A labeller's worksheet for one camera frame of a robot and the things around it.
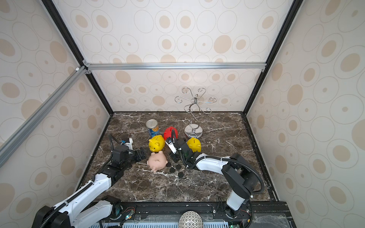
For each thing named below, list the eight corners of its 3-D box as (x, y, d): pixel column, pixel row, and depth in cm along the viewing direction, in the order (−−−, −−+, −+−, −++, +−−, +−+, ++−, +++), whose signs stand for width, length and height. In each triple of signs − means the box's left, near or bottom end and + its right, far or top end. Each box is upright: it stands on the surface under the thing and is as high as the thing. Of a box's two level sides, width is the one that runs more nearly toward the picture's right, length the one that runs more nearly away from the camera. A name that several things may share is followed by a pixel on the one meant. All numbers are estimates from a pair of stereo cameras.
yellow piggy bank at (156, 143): (156, 156, 95) (153, 150, 88) (149, 148, 99) (146, 141, 92) (168, 147, 100) (167, 140, 93) (161, 140, 104) (159, 132, 97)
